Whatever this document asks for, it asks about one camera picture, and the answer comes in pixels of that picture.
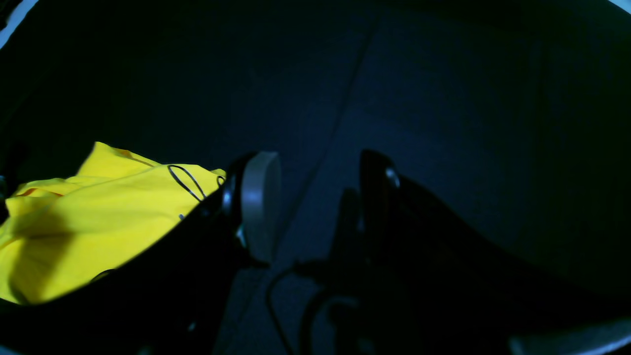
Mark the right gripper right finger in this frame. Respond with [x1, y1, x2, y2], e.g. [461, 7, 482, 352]
[296, 150, 630, 355]

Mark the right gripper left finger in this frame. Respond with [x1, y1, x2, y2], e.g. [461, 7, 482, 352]
[1, 151, 281, 355]

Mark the yellow t-shirt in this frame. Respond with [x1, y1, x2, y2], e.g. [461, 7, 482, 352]
[0, 142, 227, 305]

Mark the black table cloth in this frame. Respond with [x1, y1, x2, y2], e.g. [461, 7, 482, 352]
[1, 0, 630, 355]

